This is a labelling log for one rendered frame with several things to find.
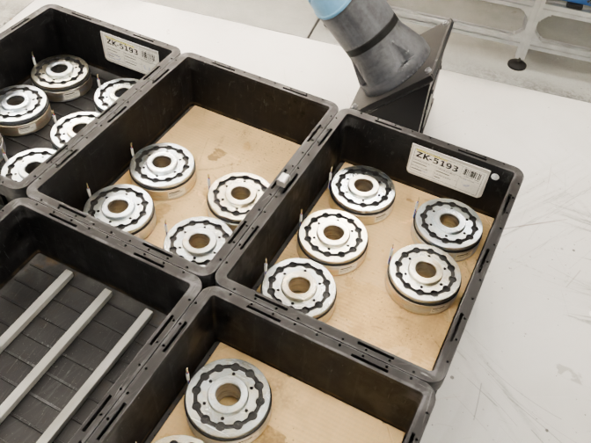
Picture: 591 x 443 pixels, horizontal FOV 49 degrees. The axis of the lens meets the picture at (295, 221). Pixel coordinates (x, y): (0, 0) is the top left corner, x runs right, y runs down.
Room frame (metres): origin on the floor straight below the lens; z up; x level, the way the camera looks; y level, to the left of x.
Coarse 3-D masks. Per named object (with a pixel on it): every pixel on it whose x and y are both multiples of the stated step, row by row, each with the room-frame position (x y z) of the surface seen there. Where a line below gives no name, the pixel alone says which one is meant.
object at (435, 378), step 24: (336, 120) 0.79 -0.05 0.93; (384, 120) 0.80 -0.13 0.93; (432, 144) 0.75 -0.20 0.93; (504, 168) 0.71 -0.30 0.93; (288, 192) 0.63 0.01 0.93; (264, 216) 0.58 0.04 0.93; (504, 216) 0.61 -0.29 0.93; (240, 240) 0.53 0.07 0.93; (480, 264) 0.52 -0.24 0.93; (240, 288) 0.46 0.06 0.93; (288, 312) 0.43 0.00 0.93; (336, 336) 0.40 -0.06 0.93; (456, 336) 0.41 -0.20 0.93; (384, 360) 0.37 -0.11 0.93; (432, 384) 0.35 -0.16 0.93
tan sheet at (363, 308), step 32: (416, 192) 0.74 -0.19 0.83; (384, 224) 0.67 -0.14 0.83; (288, 256) 0.59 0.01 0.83; (384, 256) 0.61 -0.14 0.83; (352, 288) 0.54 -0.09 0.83; (384, 288) 0.55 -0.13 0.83; (352, 320) 0.49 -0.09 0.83; (384, 320) 0.49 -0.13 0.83; (416, 320) 0.50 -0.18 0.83; (448, 320) 0.50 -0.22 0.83; (416, 352) 0.45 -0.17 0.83
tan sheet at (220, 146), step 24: (192, 120) 0.88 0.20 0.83; (216, 120) 0.89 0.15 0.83; (192, 144) 0.82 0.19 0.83; (216, 144) 0.83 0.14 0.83; (240, 144) 0.83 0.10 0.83; (264, 144) 0.83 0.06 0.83; (288, 144) 0.84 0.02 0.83; (216, 168) 0.77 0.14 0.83; (240, 168) 0.77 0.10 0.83; (264, 168) 0.78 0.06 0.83; (192, 192) 0.71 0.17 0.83; (168, 216) 0.65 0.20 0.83; (192, 216) 0.66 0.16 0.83
